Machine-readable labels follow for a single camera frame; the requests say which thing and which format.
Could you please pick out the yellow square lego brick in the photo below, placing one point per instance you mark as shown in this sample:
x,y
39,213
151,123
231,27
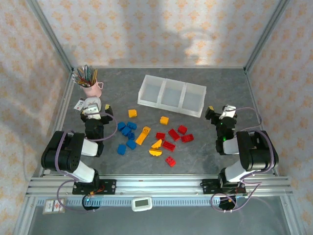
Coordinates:
x,y
164,120
132,113

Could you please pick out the red square lego brick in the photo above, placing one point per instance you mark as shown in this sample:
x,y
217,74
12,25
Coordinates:
x,y
182,129
170,161
160,135

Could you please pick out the red rectangular lego brick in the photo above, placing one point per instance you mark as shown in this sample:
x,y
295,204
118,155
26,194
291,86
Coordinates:
x,y
187,138
168,146
173,134

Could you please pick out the long yellow lego brick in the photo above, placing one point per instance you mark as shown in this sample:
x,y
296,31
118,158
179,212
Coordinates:
x,y
143,135

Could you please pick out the yellow curved lego brick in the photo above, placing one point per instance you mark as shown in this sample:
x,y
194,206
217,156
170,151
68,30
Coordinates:
x,y
155,152
156,145

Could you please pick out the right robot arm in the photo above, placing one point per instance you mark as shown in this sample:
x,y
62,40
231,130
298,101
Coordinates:
x,y
256,151

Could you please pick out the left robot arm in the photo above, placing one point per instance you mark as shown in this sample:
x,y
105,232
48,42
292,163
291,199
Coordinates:
x,y
61,151

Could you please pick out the white alarm clock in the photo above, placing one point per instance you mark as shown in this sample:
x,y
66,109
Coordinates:
x,y
94,101

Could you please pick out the pink mug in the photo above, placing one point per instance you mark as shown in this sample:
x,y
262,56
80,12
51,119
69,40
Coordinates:
x,y
94,90

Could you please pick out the white printed paper tag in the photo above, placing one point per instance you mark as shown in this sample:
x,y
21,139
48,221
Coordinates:
x,y
79,104

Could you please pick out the yellow pencil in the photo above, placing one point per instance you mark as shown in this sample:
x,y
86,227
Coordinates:
x,y
95,75

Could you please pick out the green pencil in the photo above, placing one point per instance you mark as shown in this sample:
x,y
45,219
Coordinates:
x,y
91,72

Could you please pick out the red pencil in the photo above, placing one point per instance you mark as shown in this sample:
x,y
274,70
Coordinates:
x,y
79,79

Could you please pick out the dark grey pencil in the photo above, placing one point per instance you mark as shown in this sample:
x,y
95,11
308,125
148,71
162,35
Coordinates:
x,y
85,71

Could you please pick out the teal pencil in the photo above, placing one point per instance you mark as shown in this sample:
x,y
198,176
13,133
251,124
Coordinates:
x,y
80,73

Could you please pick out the playing card box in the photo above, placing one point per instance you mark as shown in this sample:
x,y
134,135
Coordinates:
x,y
53,206

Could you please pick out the white digital timer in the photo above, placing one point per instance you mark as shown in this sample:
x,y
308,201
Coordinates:
x,y
141,203

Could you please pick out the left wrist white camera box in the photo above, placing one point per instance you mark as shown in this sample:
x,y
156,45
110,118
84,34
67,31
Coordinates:
x,y
92,111

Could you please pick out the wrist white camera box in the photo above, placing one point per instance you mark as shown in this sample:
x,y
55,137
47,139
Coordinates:
x,y
92,111
228,111

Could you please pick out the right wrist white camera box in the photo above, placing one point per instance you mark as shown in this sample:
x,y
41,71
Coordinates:
x,y
228,111

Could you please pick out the aluminium table edge rail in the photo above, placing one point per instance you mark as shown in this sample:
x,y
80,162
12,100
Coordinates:
x,y
58,122
253,98

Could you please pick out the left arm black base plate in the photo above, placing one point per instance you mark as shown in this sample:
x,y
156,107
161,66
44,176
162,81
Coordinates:
x,y
110,187

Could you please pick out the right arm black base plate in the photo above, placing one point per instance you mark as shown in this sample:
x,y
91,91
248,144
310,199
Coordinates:
x,y
209,187

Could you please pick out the aluminium mounting rail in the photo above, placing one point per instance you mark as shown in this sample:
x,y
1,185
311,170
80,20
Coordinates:
x,y
159,186

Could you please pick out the aluminium upright frame post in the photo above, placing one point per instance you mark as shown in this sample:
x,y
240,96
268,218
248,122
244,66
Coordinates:
x,y
50,34
266,34

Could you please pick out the aluminium frame member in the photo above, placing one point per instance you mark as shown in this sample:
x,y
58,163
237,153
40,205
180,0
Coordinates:
x,y
23,220
292,218

